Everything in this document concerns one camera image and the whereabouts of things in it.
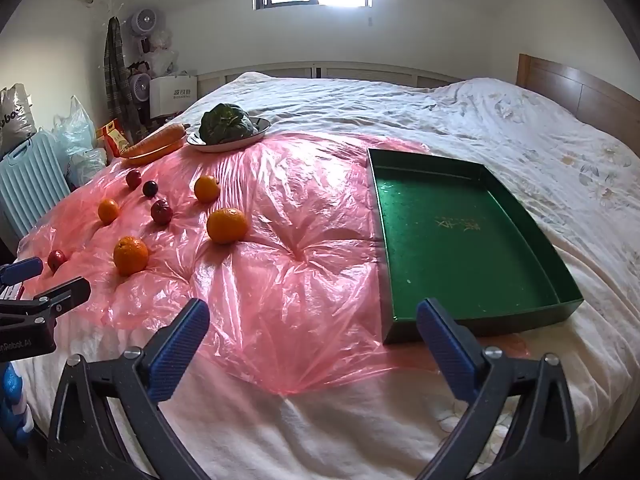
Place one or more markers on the grey printed bag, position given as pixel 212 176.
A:
pixel 15 120

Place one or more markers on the pink plastic sheet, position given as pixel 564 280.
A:
pixel 300 240

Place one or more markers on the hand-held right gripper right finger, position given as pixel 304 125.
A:
pixel 444 346

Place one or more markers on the small orange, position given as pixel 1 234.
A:
pixel 108 210
pixel 206 188

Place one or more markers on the white slatted panel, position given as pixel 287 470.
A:
pixel 320 71

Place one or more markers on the dark purple plum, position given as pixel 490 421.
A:
pixel 150 188

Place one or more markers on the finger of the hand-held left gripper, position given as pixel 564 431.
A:
pixel 20 270
pixel 65 292

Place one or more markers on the orange plate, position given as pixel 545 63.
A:
pixel 150 156
pixel 152 140

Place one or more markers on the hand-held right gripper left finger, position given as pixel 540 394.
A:
pixel 181 349

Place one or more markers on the white cardboard box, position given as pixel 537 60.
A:
pixel 174 95

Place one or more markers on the dark plaid scarf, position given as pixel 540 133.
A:
pixel 116 70

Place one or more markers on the red plum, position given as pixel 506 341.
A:
pixel 133 178
pixel 161 211
pixel 56 259

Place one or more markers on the red snack box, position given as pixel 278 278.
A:
pixel 114 140

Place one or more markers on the green leafy vegetable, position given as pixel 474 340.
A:
pixel 227 122

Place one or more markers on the metal plate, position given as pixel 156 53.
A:
pixel 225 146

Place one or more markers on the small grey fan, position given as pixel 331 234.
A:
pixel 139 87

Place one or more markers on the large orange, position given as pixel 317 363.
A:
pixel 227 225
pixel 131 255

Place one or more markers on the white plastic bags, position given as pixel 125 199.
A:
pixel 162 55

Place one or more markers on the wooden headboard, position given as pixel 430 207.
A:
pixel 575 85

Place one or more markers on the clear plastic bag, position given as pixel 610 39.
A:
pixel 75 135

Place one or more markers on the light blue ribbed board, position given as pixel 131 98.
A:
pixel 30 180

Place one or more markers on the green cardboard tray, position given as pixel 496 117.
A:
pixel 450 240

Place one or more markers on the white fan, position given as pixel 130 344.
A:
pixel 145 22

